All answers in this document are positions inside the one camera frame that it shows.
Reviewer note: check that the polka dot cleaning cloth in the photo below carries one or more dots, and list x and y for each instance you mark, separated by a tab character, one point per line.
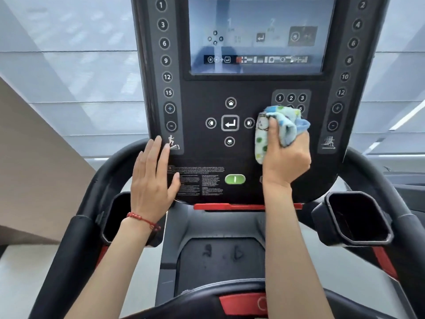
285	119

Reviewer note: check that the person's left forearm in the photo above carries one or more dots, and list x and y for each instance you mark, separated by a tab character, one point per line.
113	279

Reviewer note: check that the dark grey treadmill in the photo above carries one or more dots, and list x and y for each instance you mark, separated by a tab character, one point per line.
73	249

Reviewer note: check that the person's left hand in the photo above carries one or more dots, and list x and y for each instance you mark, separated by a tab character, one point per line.
149	189

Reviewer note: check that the person's right forearm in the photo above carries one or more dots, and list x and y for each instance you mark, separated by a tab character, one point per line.
292	262

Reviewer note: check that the grey treadmill red label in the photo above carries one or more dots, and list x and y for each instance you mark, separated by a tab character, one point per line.
408	196

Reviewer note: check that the person's right hand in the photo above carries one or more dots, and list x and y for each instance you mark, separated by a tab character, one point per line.
285	162

